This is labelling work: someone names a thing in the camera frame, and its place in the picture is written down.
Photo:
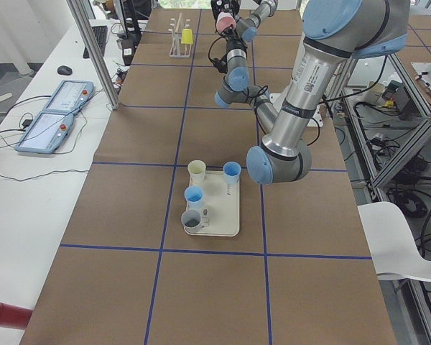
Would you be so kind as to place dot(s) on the upper teach pendant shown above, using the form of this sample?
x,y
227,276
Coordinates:
x,y
69,96

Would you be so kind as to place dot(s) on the teach pendant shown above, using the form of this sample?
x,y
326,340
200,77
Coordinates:
x,y
46,133
69,96

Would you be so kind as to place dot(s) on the red cylinder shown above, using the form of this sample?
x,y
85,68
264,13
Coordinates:
x,y
14,317

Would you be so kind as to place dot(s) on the white plastic tray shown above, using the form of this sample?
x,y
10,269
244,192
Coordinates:
x,y
220,214

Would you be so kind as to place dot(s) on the blue cup back left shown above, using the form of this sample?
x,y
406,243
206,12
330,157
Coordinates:
x,y
231,172

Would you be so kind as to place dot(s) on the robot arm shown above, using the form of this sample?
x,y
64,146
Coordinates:
x,y
334,31
236,86

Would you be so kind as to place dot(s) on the aluminium frame post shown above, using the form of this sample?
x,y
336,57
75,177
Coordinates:
x,y
81,19

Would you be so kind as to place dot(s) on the white chair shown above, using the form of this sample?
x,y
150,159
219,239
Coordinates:
x,y
391,243

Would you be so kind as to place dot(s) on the blue cup front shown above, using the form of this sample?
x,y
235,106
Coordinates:
x,y
194,196

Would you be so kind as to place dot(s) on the grey plastic cup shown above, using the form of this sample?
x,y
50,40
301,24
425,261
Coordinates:
x,y
191,220

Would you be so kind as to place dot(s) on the white wire cup rack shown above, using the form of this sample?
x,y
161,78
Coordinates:
x,y
177,24

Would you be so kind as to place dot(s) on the pink plastic cup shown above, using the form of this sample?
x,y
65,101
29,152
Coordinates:
x,y
224,21

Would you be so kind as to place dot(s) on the yellow plastic cup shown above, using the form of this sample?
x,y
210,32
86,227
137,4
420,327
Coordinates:
x,y
186,37

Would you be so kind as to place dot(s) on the black computer mouse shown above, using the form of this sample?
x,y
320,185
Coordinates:
x,y
64,70

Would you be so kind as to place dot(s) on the pale cream cup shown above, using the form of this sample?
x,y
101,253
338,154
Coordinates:
x,y
196,169

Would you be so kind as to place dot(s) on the blue cup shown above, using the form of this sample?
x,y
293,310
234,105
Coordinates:
x,y
231,172
194,196

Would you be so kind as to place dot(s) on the lower teach pendant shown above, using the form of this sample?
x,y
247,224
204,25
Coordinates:
x,y
46,133

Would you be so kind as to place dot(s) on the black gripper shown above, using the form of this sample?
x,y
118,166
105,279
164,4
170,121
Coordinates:
x,y
230,46

